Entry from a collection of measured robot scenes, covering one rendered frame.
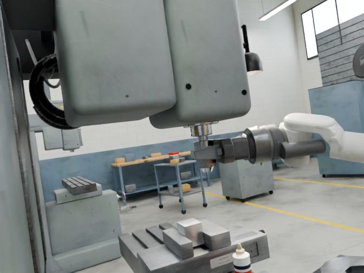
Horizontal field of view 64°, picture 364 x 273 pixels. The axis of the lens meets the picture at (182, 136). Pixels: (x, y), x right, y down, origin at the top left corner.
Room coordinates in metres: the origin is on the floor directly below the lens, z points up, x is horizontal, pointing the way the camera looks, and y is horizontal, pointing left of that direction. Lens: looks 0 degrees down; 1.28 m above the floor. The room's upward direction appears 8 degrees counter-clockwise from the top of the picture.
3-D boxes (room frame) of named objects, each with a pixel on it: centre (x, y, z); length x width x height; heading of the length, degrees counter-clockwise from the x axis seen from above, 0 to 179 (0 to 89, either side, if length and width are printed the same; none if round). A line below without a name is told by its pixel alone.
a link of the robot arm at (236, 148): (0.70, -0.14, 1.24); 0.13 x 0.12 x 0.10; 6
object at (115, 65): (0.61, 0.13, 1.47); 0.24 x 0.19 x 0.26; 24
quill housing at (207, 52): (0.69, -0.04, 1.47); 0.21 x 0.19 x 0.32; 24
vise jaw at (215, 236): (0.85, -0.04, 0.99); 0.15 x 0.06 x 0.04; 22
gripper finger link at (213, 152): (0.66, -0.05, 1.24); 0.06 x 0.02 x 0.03; 96
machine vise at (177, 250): (0.84, -0.01, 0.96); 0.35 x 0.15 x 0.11; 112
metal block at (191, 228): (0.83, 0.01, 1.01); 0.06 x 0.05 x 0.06; 22
